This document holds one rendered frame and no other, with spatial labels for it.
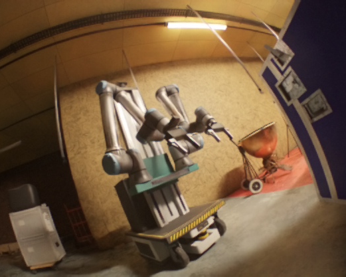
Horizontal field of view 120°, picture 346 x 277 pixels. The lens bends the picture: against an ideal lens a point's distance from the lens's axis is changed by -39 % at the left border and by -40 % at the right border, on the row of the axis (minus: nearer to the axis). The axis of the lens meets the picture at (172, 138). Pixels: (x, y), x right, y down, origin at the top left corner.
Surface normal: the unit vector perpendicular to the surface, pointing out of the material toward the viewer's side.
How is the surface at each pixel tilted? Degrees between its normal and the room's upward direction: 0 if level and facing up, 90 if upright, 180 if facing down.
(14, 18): 180
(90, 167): 90
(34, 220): 90
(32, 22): 180
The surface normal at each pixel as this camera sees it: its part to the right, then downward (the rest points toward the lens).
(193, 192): 0.22, -0.36
